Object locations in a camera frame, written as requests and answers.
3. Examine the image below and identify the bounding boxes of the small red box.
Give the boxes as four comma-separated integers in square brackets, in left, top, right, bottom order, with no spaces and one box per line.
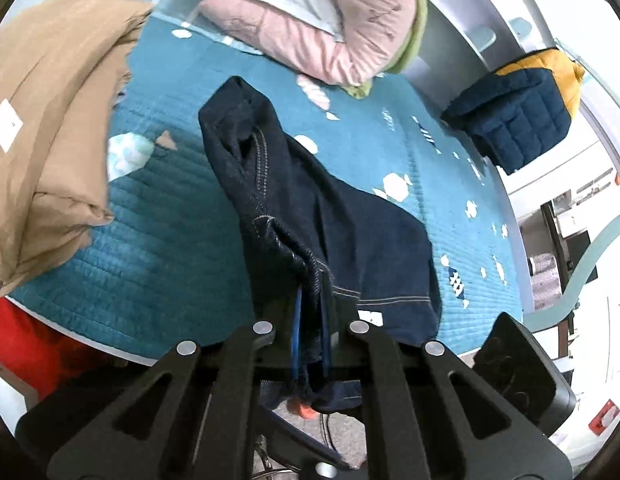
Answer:
[589,399,620,437]

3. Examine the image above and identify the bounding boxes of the teal quilted bed sheet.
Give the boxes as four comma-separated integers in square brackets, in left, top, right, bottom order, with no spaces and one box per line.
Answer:
[7,0,527,367]

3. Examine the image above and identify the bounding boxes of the green quilt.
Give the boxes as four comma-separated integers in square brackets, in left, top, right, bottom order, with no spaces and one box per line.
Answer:
[340,0,429,101]

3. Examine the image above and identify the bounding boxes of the yellow and navy puffer jacket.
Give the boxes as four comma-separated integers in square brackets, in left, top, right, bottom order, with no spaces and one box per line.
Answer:
[440,47,587,177]

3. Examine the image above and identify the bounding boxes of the small orange object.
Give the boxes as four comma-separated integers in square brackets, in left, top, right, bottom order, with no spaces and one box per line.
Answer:
[294,396,319,420]

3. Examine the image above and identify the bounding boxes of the tan folded pants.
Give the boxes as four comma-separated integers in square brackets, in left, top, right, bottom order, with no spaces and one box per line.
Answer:
[0,0,156,301]

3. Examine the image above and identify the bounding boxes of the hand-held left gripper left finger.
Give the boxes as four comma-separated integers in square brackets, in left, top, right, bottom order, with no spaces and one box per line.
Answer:
[15,287,304,480]

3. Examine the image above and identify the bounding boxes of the red cloth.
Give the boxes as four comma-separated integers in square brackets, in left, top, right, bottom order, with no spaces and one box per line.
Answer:
[0,296,103,397]

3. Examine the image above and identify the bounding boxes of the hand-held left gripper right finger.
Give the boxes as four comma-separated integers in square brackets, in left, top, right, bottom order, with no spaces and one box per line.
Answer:
[320,298,574,480]

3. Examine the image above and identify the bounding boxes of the pink quilt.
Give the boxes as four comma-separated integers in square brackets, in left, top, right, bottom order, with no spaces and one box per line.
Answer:
[197,0,420,88]

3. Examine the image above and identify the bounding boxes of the dark denim jacket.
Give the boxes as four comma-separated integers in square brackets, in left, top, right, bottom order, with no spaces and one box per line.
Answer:
[197,76,441,411]

